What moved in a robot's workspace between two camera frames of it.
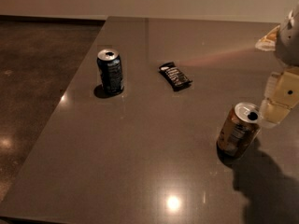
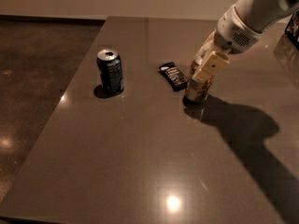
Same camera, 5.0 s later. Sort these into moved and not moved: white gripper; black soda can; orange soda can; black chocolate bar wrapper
Moved: white gripper; orange soda can
Not moved: black soda can; black chocolate bar wrapper
